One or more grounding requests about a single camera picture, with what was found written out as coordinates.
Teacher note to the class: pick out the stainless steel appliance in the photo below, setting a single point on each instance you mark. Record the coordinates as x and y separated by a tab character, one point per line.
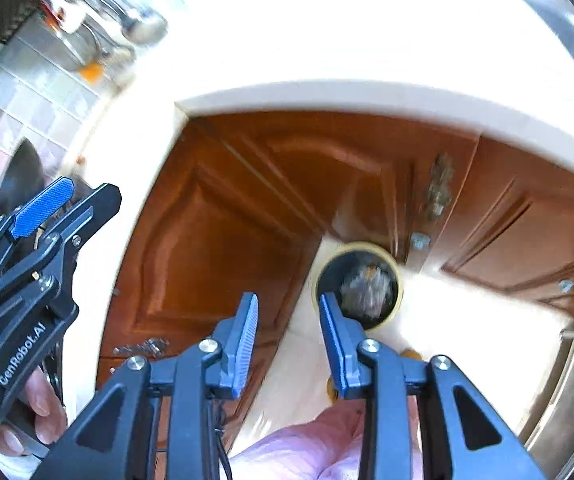
572	400

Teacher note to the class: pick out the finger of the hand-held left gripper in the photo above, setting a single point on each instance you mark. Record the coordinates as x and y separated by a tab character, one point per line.
42	205
97	205

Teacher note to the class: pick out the orange plastic utensil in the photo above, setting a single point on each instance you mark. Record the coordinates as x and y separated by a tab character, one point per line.
89	71

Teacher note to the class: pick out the black bin yellow rim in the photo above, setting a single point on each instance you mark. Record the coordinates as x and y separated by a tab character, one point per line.
334	270

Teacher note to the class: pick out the steel ladle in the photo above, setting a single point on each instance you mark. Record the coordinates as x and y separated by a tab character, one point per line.
144	27

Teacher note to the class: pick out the white plastic spatula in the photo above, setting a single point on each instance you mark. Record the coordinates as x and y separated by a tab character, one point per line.
69	15

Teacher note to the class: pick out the brown wooden cabinet door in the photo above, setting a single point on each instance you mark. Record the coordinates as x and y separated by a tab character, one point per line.
317	170
517	230
207	240

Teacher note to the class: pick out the person's left hand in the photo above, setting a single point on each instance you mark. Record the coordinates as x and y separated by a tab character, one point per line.
42	410

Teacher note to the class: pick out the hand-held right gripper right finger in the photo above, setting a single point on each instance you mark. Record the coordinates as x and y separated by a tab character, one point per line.
334	345

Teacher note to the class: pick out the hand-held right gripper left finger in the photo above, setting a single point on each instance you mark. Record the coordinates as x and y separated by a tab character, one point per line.
244	345

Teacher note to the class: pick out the person's pink trousers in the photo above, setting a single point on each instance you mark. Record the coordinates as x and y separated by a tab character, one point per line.
307	445

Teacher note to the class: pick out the black wok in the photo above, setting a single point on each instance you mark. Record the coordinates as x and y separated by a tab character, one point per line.
22	180

